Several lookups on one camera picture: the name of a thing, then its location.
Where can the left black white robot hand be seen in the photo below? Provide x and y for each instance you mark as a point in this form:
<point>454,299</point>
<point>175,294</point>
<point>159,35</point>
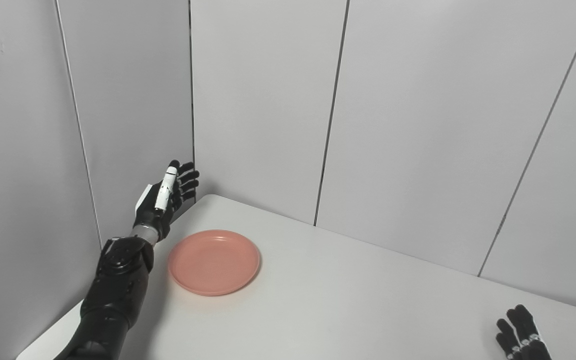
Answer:
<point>160,205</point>

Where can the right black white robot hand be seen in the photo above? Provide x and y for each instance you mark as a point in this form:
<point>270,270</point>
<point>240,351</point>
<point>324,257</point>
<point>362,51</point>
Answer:
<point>523,335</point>

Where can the pink round plate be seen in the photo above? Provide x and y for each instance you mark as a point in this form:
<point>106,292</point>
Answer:
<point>214,262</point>

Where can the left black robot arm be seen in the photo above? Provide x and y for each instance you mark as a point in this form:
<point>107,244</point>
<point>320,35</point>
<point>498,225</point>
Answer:
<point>113,295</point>

